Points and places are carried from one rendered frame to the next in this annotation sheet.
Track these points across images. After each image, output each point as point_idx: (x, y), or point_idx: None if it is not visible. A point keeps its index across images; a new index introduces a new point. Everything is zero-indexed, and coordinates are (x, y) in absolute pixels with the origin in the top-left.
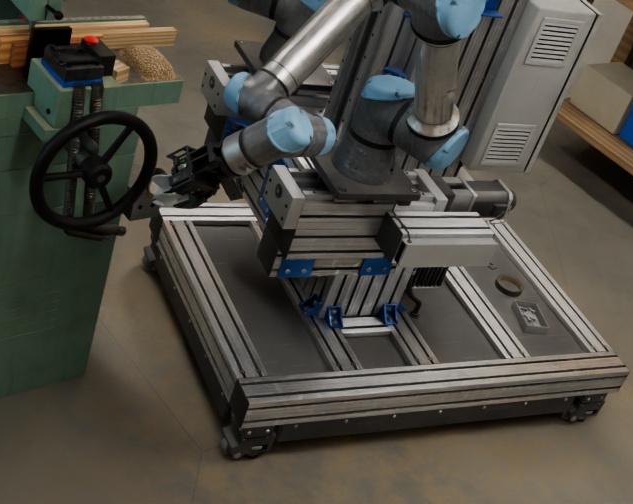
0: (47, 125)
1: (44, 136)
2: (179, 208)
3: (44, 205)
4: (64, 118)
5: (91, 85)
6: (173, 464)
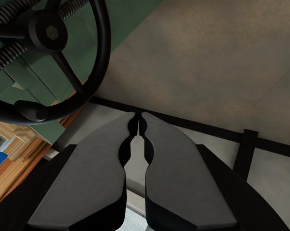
0: (14, 84)
1: (30, 85)
2: (204, 147)
3: (101, 70)
4: None
5: None
6: None
